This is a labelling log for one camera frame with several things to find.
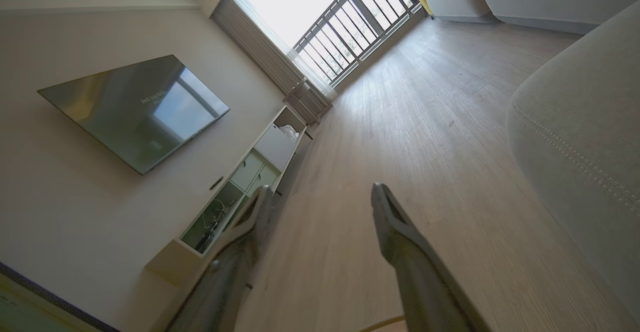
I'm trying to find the white low television cabinet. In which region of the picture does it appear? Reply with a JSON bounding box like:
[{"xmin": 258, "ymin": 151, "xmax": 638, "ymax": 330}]
[{"xmin": 145, "ymin": 104, "xmax": 308, "ymax": 288}]

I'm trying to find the small wooden stool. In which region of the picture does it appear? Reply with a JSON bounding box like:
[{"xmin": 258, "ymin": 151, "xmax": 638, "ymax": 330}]
[{"xmin": 282, "ymin": 77, "xmax": 333, "ymax": 127}]

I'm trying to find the white sheer curtain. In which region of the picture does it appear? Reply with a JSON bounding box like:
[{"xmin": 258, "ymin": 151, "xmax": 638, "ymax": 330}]
[{"xmin": 211, "ymin": 0, "xmax": 338, "ymax": 123}]

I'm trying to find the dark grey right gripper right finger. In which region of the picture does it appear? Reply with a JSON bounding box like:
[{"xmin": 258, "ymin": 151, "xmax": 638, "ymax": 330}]
[{"xmin": 371, "ymin": 182, "xmax": 493, "ymax": 332}]

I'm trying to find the dark edged greenish panel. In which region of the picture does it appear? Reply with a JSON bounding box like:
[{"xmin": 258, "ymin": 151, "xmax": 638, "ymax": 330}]
[{"xmin": 0, "ymin": 262, "xmax": 121, "ymax": 332}]

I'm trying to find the grey fabric sofa with stitching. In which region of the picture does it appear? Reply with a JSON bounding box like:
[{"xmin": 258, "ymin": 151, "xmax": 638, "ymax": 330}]
[{"xmin": 506, "ymin": 0, "xmax": 640, "ymax": 323}]

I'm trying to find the black flat screen television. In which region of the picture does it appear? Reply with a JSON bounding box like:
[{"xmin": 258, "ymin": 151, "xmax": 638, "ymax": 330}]
[{"xmin": 37, "ymin": 54, "xmax": 231, "ymax": 175}]

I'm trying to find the balcony window with railing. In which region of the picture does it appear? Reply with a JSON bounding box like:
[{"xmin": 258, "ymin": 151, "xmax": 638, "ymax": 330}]
[{"xmin": 239, "ymin": 0, "xmax": 426, "ymax": 88}]

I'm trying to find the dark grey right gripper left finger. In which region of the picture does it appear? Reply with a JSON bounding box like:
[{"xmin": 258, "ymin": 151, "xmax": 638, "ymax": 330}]
[{"xmin": 165, "ymin": 184, "xmax": 275, "ymax": 332}]

